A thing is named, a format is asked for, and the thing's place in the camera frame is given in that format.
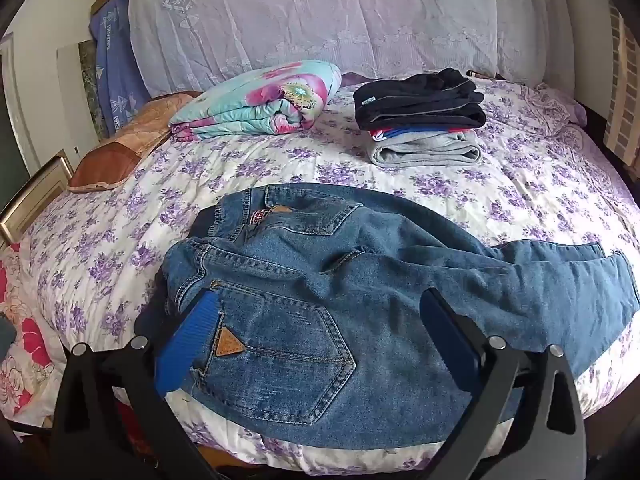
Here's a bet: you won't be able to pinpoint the orange brown pillow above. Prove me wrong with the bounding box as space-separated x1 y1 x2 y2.
66 91 203 194

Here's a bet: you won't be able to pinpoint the unframed landscape picture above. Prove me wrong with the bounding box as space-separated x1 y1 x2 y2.
56 40 108 153

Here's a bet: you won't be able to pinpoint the gold picture frame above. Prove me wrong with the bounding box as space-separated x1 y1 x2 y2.
0 149 76 243

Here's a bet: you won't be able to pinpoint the folded black pants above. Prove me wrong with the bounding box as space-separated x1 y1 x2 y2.
353 67 487 132

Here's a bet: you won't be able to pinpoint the blue patterned pillow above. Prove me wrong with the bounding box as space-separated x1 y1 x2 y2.
89 0 151 138

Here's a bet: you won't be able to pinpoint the white framed window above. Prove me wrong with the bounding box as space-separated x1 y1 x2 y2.
0 32 43 211

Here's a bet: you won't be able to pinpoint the purple floral pillow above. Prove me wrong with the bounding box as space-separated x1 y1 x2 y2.
487 82 586 136

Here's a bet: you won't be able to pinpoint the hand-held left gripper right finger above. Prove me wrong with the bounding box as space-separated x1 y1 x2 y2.
419 287 587 480

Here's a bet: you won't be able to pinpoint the blue denim pants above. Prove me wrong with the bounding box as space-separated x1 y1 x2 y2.
160 183 640 453

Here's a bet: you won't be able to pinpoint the folded red blue garment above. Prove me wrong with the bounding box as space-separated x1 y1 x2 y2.
369 126 473 142

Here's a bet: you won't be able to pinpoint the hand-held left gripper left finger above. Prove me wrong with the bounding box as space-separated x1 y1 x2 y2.
50 291 224 480

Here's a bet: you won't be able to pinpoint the red floral blanket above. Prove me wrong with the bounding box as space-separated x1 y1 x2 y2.
0 242 68 416

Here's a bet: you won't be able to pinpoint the folded grey pants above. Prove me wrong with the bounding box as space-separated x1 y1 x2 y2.
369 130 481 168

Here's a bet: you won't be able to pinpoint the purple floral bed sheet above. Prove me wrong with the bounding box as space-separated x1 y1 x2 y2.
22 72 640 476

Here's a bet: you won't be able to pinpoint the folded floral quilt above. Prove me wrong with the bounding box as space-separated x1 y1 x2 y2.
169 60 343 142

